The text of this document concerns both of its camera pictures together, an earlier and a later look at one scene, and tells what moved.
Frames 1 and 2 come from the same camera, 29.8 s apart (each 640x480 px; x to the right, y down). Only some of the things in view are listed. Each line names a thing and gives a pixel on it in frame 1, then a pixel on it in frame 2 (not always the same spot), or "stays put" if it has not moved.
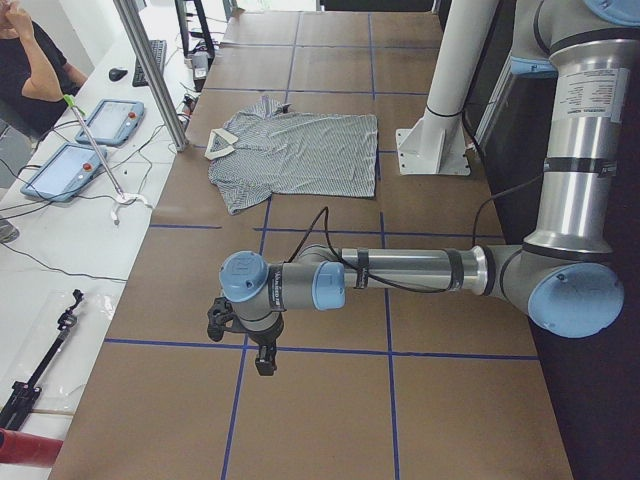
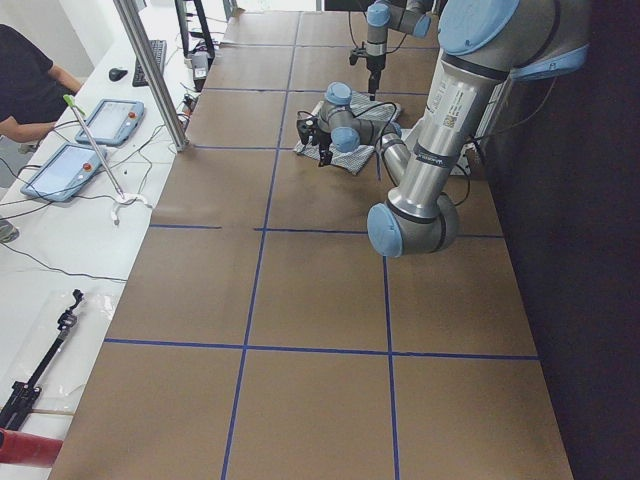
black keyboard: x=159 y=49 stays put
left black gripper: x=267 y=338 to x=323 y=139
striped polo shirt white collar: x=264 y=148 to x=351 y=161
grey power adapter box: x=200 y=66 stays put
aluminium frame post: x=175 y=127 stays put
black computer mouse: x=115 y=74 stays put
